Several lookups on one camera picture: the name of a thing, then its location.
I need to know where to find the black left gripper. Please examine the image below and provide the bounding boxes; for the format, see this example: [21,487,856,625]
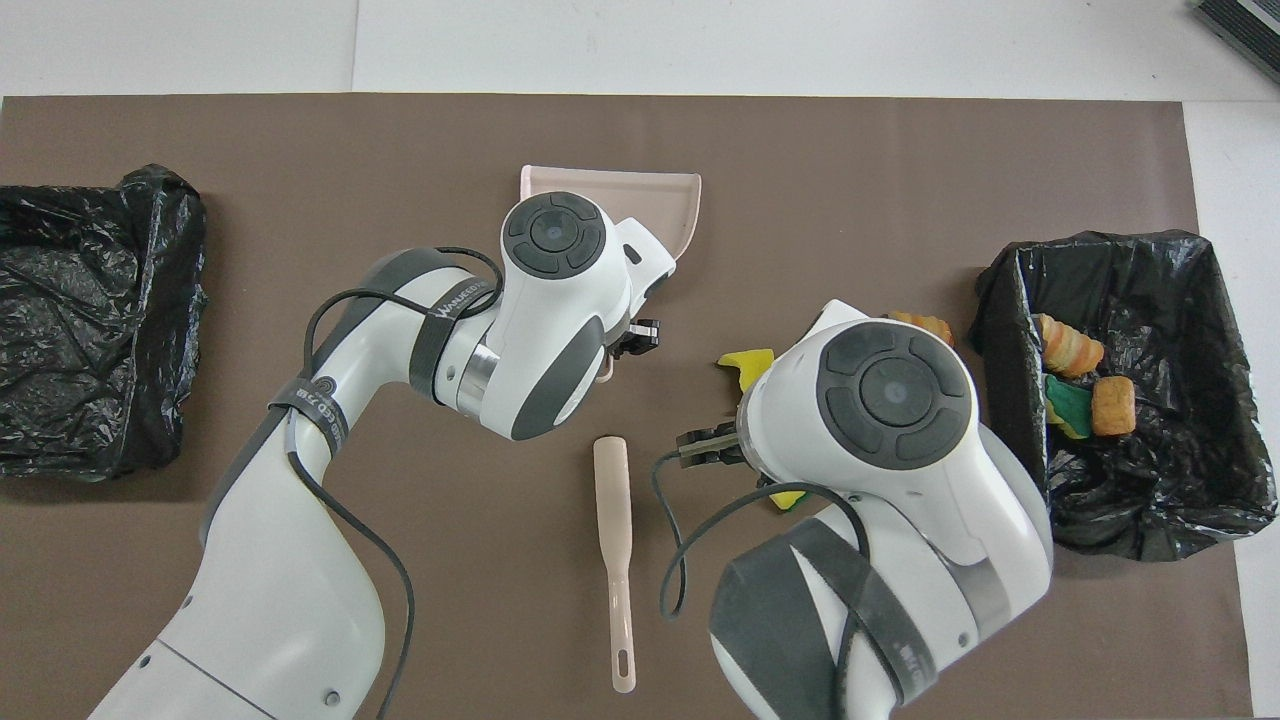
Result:
[605,317,665,362]

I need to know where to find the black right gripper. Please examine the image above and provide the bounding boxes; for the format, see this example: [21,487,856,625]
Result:
[676,423,747,471]

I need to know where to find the beige hand brush black bristles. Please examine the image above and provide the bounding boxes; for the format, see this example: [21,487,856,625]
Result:
[592,435,638,694]

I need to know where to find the pink plastic dustpan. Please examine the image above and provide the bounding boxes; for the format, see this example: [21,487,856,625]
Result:
[520,165,703,386]

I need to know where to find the croissant piece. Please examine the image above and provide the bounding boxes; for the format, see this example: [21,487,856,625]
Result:
[1032,313,1106,379]
[885,311,955,350]

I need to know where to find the brown bread roll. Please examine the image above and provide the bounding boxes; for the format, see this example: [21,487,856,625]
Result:
[1090,375,1138,438]

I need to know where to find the bin with black bag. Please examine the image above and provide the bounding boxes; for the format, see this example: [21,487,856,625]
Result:
[0,163,209,483]
[968,229,1280,562]

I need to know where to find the notched yellow sponge piece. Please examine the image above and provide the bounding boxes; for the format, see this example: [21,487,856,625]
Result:
[717,348,777,395]

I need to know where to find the brown table mat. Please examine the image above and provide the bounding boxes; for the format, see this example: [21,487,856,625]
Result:
[0,94,1256,720]

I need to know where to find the grey ribbed device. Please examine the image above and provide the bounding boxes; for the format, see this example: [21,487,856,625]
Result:
[1190,0,1280,86]

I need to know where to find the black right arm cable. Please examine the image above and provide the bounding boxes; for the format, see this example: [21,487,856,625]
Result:
[651,448,873,623]

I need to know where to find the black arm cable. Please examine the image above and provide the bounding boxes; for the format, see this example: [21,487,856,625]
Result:
[282,245,507,720]
[651,448,873,623]

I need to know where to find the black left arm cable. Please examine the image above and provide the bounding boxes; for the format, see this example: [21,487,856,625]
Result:
[282,245,507,720]

